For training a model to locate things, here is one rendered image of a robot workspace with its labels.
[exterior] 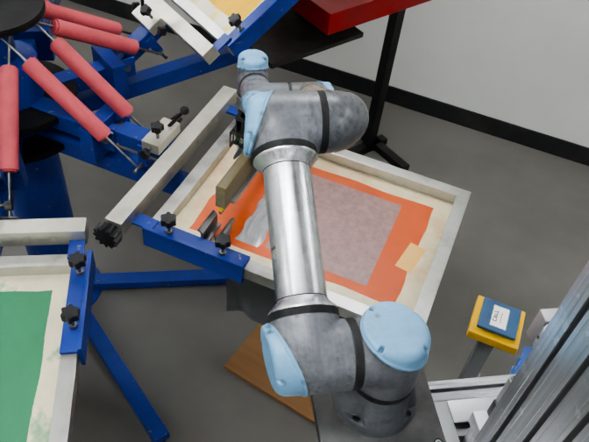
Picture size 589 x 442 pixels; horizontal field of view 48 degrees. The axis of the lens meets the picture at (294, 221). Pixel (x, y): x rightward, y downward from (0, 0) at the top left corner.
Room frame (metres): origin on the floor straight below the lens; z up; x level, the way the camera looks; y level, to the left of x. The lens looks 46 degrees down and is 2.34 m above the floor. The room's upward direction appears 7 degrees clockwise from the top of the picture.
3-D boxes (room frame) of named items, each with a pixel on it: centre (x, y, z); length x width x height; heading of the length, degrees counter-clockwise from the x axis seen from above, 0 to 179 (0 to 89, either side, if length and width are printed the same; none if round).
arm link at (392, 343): (0.61, -0.18, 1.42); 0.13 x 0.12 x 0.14; 104
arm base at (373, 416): (0.61, -0.18, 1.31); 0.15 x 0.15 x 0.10
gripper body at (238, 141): (1.37, 0.15, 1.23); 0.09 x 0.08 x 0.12; 162
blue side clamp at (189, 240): (1.14, 0.25, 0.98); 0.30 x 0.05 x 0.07; 72
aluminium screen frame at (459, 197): (1.34, -0.06, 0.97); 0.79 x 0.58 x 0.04; 72
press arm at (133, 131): (1.51, 0.48, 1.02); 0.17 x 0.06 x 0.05; 72
